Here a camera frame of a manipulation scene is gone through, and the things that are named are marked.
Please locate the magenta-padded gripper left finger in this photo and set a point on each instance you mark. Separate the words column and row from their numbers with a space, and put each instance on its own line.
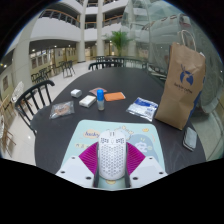
column 74, row 171

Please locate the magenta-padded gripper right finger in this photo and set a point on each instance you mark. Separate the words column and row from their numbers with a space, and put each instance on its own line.
column 148, row 171

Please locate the white perforated computer mouse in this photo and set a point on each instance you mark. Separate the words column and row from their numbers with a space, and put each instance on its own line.
column 112, row 156

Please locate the light green printed mouse pad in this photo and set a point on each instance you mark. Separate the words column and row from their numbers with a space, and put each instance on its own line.
column 146, row 140

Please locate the grey smartphone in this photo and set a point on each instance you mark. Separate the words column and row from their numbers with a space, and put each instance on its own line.
column 190, row 138

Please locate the clear plastic snack bag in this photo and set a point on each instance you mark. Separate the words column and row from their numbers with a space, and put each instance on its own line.
column 61, row 110

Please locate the white and blue plastic packet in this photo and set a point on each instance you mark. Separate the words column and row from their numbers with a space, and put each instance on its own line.
column 142, row 108

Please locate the small blue-capped bottle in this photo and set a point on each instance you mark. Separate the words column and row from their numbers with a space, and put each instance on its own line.
column 100, row 101

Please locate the small white box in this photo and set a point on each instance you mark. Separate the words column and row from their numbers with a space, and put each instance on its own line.
column 76, row 93

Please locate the white lattice chair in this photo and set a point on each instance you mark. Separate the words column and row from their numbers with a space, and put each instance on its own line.
column 17, row 91
column 3, row 133

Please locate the brown paper bag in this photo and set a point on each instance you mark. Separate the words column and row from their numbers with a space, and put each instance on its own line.
column 180, row 96

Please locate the flat orange packet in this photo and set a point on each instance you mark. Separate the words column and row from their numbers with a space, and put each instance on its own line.
column 115, row 96

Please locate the pinkish brown flat card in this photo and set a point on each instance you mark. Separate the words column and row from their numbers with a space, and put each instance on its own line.
column 95, row 90

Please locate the black spindle-back chair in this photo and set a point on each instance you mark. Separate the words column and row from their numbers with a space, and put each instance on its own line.
column 105, row 64
column 23, row 100

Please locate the group of dark chairs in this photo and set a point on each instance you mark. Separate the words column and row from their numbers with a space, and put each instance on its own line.
column 50, row 71

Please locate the green potted palm plant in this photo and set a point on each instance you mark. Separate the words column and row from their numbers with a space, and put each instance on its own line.
column 119, row 40

